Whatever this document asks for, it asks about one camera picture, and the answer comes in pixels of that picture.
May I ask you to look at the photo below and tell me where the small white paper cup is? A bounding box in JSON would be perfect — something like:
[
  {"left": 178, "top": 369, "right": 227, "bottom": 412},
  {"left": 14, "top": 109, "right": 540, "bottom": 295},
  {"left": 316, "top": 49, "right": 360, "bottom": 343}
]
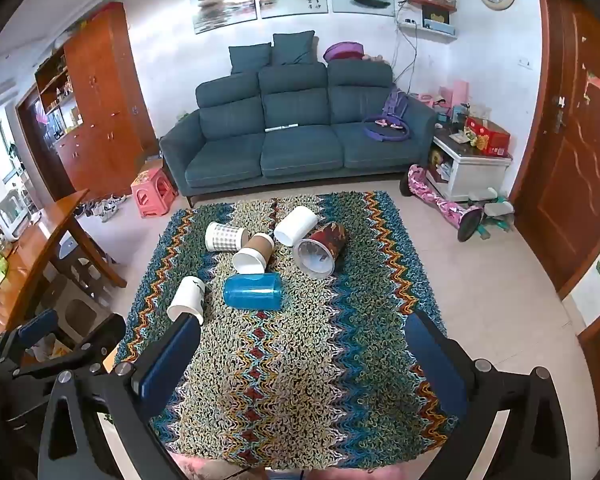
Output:
[{"left": 167, "top": 276, "right": 207, "bottom": 326}]

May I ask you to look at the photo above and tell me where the pink box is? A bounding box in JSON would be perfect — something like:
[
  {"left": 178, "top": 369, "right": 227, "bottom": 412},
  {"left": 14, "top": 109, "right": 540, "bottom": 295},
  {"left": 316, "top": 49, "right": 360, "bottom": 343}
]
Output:
[{"left": 440, "top": 80, "right": 470, "bottom": 111}]

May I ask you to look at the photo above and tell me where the hanging cable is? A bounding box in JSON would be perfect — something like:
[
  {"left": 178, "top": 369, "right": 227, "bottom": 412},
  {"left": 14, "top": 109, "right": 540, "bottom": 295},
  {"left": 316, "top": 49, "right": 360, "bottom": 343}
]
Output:
[{"left": 392, "top": 0, "right": 421, "bottom": 93}]

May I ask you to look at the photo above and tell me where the brown paper cup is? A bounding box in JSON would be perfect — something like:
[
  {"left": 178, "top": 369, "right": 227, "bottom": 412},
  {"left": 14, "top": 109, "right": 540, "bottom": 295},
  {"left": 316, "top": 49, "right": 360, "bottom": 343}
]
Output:
[{"left": 231, "top": 232, "right": 276, "bottom": 275}]

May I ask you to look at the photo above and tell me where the blue plastic cup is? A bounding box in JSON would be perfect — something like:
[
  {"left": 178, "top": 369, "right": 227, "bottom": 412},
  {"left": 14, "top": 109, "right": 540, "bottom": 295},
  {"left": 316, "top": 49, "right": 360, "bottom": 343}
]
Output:
[{"left": 223, "top": 272, "right": 284, "bottom": 311}]

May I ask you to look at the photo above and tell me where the grey plastic stool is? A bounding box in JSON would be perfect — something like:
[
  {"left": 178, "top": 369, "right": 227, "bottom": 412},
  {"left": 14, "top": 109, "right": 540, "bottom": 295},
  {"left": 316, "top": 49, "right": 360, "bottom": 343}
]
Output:
[{"left": 50, "top": 240, "right": 116, "bottom": 351}]

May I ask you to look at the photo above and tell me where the zigzag patterned rug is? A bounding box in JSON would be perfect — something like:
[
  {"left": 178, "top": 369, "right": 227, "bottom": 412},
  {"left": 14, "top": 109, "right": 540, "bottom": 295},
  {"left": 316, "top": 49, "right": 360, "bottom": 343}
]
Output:
[{"left": 114, "top": 191, "right": 463, "bottom": 473}]

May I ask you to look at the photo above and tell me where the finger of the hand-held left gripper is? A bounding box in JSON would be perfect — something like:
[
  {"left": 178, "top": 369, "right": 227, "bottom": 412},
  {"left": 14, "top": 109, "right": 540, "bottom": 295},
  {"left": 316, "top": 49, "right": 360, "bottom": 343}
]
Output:
[
  {"left": 11, "top": 312, "right": 127, "bottom": 382},
  {"left": 0, "top": 309, "right": 61, "bottom": 367}
]

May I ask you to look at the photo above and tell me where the tall white cup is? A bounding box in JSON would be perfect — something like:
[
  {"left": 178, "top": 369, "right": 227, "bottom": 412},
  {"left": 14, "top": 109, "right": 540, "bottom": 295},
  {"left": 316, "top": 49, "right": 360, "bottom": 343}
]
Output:
[{"left": 273, "top": 206, "right": 319, "bottom": 247}]

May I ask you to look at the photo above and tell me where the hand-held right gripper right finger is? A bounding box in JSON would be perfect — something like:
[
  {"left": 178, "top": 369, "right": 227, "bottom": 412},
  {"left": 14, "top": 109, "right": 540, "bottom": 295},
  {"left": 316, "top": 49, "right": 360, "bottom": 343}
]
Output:
[{"left": 404, "top": 310, "right": 573, "bottom": 480}]

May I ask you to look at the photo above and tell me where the red patterned cup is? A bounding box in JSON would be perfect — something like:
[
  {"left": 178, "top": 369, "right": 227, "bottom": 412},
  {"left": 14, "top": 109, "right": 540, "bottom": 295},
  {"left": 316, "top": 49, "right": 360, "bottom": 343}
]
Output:
[{"left": 293, "top": 221, "right": 348, "bottom": 278}]

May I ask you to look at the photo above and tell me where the stone stack wall picture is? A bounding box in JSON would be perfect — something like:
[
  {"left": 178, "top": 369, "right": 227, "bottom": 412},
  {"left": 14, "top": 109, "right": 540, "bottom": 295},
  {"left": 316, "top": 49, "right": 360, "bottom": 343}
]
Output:
[{"left": 190, "top": 0, "right": 257, "bottom": 35}]

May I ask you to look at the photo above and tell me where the wooden table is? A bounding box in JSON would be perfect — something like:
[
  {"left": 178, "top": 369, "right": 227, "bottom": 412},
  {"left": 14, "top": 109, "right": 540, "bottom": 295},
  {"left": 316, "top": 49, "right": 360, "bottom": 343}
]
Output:
[{"left": 0, "top": 189, "right": 128, "bottom": 341}]

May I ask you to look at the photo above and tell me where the pile of shoes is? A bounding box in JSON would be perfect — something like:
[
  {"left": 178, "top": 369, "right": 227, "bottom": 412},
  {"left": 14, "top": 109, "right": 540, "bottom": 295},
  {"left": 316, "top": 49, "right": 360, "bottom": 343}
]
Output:
[{"left": 77, "top": 195, "right": 128, "bottom": 223}]

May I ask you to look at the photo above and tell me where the pink patterned hoverboard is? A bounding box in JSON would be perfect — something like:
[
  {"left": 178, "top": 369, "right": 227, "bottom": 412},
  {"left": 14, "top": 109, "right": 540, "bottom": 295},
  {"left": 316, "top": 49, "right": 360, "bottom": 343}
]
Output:
[{"left": 399, "top": 164, "right": 483, "bottom": 243}]

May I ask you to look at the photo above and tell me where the checked paper cup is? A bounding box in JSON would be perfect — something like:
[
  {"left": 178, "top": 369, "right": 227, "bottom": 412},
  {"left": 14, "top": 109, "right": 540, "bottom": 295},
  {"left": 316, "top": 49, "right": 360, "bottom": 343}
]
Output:
[{"left": 204, "top": 221, "right": 250, "bottom": 252}]

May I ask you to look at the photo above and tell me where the red wall shelf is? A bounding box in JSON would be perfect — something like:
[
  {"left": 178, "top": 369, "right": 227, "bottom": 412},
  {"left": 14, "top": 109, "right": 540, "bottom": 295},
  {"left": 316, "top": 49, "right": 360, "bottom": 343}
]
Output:
[{"left": 407, "top": 0, "right": 458, "bottom": 13}]

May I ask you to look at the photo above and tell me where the white side table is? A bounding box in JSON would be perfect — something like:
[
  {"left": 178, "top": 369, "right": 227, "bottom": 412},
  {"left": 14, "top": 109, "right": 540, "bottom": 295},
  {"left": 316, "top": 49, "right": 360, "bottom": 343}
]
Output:
[{"left": 426, "top": 127, "right": 513, "bottom": 203}]

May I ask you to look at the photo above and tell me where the red gift box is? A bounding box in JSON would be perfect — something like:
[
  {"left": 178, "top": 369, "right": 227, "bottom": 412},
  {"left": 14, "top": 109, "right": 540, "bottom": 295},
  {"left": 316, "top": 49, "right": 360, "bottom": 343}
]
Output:
[{"left": 465, "top": 116, "right": 511, "bottom": 157}]

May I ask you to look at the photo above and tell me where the purple backpack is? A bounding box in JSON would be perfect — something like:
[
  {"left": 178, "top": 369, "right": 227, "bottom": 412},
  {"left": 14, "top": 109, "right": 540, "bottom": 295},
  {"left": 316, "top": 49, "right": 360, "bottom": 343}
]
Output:
[{"left": 384, "top": 87, "right": 410, "bottom": 121}]

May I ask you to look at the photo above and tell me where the purple exercise ring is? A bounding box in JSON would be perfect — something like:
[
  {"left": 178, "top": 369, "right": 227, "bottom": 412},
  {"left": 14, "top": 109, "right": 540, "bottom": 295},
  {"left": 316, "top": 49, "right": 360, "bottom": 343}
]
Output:
[{"left": 362, "top": 115, "right": 412, "bottom": 142}]

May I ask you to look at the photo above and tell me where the wooden cabinet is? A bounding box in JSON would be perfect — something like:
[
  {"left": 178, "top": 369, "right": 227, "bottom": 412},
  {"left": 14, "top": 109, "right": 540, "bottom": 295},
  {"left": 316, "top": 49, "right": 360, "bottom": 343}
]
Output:
[{"left": 15, "top": 2, "right": 158, "bottom": 201}]

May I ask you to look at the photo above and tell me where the teal cushion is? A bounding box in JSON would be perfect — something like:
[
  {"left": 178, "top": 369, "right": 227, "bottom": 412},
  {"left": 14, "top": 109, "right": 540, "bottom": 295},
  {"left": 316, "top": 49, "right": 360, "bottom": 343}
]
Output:
[
  {"left": 228, "top": 42, "right": 272, "bottom": 75},
  {"left": 272, "top": 30, "right": 316, "bottom": 66}
]

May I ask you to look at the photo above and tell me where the white appliance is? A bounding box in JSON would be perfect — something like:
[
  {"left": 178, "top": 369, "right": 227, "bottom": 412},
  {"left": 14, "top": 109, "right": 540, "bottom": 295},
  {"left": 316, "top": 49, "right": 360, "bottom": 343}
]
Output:
[{"left": 0, "top": 192, "right": 31, "bottom": 241}]

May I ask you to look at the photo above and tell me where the pink plastic stool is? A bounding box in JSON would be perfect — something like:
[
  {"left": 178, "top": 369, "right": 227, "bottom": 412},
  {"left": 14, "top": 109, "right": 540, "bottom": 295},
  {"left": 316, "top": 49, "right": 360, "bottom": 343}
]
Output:
[{"left": 131, "top": 167, "right": 178, "bottom": 218}]

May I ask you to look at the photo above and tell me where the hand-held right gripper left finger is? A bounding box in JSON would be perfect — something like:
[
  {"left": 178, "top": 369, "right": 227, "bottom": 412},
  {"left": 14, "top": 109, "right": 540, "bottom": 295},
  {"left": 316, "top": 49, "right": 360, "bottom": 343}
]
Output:
[{"left": 37, "top": 312, "right": 203, "bottom": 480}]

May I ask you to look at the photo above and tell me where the teal fabric sofa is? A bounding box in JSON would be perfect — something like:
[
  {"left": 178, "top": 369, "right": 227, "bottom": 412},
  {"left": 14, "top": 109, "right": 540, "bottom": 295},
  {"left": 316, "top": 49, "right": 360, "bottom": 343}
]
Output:
[{"left": 159, "top": 62, "right": 437, "bottom": 206}]

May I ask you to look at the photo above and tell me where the purple round box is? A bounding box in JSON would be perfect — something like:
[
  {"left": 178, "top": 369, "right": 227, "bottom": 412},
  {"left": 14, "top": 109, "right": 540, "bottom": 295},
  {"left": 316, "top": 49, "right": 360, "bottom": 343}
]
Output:
[{"left": 324, "top": 41, "right": 365, "bottom": 63}]

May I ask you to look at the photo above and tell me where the white wall shelf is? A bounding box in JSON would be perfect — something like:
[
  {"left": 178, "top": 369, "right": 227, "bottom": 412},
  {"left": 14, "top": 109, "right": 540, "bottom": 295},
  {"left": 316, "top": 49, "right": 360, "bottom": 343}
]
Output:
[{"left": 399, "top": 20, "right": 456, "bottom": 41}]

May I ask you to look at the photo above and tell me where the teal toy scooter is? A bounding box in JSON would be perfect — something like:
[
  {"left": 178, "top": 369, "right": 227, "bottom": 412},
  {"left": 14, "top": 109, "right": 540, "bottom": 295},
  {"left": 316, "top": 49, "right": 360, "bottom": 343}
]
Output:
[{"left": 472, "top": 187, "right": 515, "bottom": 241}]

